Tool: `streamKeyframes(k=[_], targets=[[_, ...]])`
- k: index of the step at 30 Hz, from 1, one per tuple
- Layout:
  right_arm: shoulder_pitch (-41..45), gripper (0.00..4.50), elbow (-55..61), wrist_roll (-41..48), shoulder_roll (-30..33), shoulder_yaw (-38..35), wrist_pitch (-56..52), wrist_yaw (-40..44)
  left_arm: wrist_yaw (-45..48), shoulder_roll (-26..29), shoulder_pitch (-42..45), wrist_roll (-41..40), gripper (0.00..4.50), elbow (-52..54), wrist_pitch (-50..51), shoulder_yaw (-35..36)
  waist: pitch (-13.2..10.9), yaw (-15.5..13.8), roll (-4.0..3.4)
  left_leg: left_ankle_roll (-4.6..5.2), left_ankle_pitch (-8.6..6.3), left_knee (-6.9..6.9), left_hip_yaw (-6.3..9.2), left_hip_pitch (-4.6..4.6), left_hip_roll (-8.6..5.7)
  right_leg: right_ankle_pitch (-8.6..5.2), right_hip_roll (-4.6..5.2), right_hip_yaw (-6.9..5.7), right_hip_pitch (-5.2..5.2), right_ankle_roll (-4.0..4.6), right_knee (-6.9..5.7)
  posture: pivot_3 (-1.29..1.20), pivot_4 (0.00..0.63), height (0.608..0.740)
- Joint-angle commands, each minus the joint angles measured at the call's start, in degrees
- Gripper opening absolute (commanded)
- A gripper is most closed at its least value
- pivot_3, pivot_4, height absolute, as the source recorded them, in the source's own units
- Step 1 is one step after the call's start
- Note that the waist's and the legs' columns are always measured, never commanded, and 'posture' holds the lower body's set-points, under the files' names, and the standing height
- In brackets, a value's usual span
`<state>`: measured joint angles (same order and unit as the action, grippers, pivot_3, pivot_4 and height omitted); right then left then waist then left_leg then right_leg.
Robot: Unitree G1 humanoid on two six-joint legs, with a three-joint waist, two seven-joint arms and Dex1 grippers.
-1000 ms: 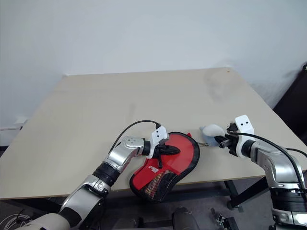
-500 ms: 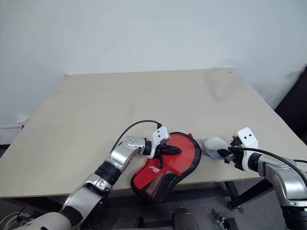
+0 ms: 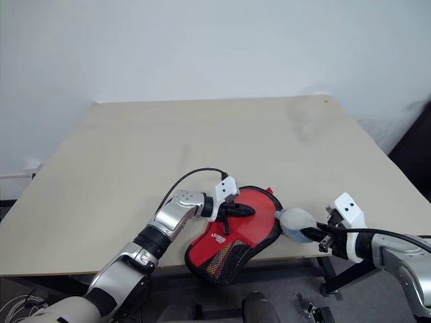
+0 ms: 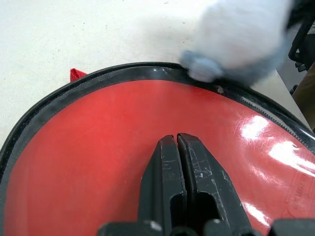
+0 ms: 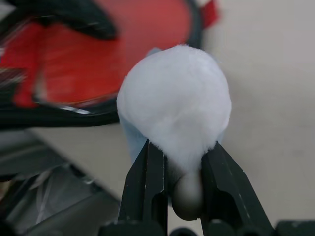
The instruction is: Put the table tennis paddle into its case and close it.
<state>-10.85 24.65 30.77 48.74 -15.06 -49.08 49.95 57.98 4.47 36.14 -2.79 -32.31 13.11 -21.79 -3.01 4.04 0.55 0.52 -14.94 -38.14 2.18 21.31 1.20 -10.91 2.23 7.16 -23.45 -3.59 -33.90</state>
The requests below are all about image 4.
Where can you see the black clear-window paddle case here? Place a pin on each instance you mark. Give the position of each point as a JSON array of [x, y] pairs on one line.
[[37, 118]]

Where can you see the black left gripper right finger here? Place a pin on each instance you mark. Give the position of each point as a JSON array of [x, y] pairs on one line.
[[209, 179]]

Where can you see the white blue zipper pull ball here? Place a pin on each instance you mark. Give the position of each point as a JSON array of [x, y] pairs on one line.
[[233, 37]]

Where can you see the brown background object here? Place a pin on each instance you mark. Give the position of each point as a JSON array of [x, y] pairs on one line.
[[306, 100]]

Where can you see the red table tennis paddle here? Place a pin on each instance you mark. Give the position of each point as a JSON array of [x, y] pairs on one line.
[[86, 152]]

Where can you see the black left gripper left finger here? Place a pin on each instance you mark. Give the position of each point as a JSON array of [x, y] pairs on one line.
[[160, 177]]

